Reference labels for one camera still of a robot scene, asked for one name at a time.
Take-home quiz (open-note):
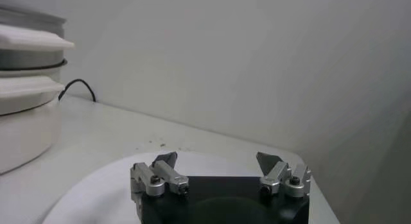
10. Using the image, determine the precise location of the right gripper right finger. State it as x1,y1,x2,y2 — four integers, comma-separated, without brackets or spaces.
256,151,311,199

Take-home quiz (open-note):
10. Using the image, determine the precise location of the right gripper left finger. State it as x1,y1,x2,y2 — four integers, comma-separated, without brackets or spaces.
130,151,190,202

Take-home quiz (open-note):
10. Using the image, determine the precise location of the white round plate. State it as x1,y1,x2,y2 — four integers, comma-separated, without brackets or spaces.
41,151,311,224

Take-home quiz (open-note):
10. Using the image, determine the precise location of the white electric cooker base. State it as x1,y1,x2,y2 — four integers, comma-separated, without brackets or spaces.
0,64,68,175

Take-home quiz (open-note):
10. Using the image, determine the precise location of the black cooker power cord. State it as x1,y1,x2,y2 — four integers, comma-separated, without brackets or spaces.
57,78,97,103

